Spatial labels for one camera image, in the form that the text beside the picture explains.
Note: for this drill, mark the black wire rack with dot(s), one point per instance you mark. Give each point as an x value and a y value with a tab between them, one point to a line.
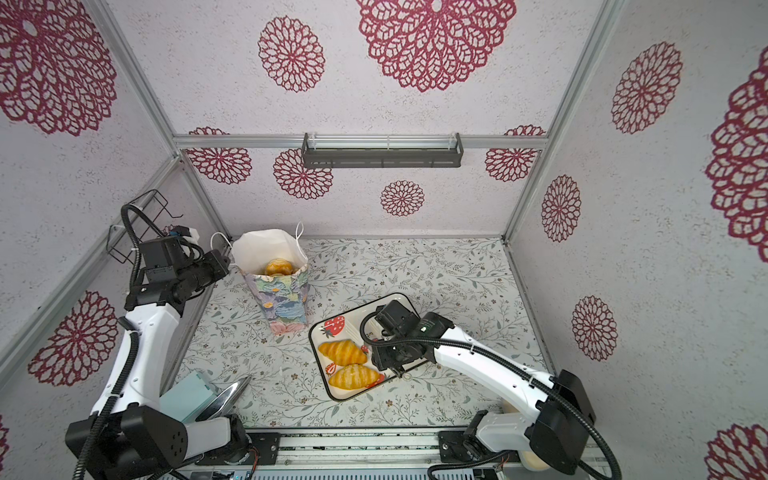
155	205

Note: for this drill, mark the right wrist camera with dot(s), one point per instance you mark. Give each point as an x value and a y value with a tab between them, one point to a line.
395	319

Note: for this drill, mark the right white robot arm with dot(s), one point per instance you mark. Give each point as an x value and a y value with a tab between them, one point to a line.
553	414

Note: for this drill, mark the strawberry pattern tray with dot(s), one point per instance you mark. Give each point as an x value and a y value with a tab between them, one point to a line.
346	326

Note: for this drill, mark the striped oval bread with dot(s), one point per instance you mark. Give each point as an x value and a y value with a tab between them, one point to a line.
279	267

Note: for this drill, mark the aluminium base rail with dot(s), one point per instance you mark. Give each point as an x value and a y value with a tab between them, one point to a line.
363	453

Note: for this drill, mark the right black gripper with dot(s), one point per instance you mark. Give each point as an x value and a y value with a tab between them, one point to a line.
380	359

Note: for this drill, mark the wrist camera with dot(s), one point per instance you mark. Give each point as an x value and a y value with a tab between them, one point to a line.
189	234
395	319

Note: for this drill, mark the teal sponge block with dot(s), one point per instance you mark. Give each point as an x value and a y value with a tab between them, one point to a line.
188	397

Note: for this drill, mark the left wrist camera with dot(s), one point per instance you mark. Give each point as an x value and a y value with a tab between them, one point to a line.
189	234

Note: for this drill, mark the croissant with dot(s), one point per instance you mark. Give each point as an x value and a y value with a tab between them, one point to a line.
343	353
354	377

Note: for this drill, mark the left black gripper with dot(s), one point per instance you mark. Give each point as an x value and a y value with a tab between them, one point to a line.
213	258

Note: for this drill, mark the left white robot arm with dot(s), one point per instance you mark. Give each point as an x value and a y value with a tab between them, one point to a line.
126	435

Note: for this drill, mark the floral paper bag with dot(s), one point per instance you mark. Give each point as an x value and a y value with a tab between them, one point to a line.
282	299

